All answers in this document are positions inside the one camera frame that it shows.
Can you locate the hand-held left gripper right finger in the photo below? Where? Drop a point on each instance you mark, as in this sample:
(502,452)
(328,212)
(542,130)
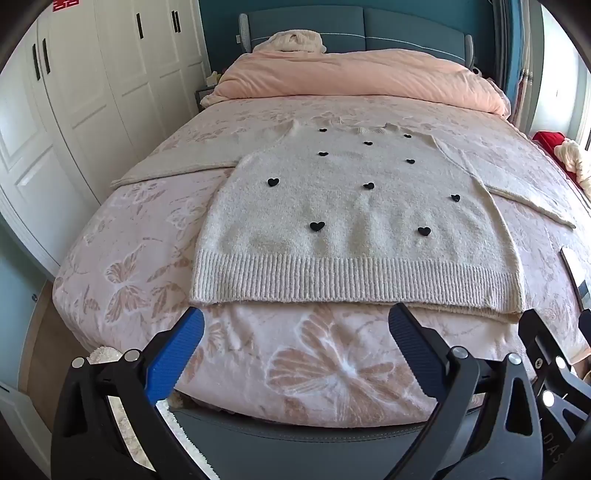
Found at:
(413,346)

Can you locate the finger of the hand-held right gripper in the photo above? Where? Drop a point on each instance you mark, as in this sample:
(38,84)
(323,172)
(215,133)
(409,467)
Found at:
(540,337)

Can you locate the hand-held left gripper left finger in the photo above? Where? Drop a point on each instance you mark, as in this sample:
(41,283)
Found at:
(178,355)

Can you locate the cream sweater with black hearts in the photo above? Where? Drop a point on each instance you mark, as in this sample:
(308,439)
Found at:
(351,217)

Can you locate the black phone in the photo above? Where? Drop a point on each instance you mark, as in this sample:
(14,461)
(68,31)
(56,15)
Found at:
(575,272)

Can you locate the white fluffy rug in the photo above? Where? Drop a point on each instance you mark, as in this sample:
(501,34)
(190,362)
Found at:
(104,355)

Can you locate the pink butterfly print blanket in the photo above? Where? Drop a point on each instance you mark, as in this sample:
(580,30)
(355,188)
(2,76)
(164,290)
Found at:
(138,258)

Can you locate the cream plush cloth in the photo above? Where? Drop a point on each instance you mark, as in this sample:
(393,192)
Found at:
(577,159)

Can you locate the grey curtain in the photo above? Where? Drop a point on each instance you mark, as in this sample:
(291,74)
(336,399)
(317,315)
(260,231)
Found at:
(531,92)

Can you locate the dark nightstand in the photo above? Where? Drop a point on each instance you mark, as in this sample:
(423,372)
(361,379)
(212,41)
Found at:
(203,98)

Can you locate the white wardrobe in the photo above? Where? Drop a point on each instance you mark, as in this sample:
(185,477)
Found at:
(92,92)

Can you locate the pink duvet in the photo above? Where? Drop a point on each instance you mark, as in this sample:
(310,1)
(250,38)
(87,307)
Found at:
(351,74)

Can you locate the blue padded headboard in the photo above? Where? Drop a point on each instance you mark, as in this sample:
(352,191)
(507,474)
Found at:
(406,27)

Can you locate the cream pillow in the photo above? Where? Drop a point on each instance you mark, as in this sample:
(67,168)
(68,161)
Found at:
(295,41)

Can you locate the grey bed frame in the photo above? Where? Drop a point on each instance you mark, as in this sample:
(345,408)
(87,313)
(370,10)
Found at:
(277,447)

